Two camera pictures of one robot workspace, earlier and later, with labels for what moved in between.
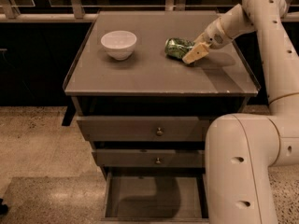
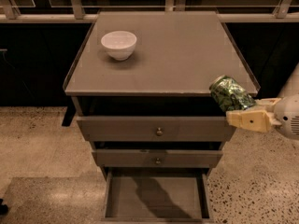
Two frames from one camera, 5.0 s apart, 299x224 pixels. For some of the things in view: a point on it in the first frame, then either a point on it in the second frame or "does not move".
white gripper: [214, 37] → [288, 117]
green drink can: [177, 47] → [229, 95]
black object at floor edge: [4, 209] does not move
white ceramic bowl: [119, 45] does not move
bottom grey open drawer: [155, 195] does not move
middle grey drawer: [150, 158] does not move
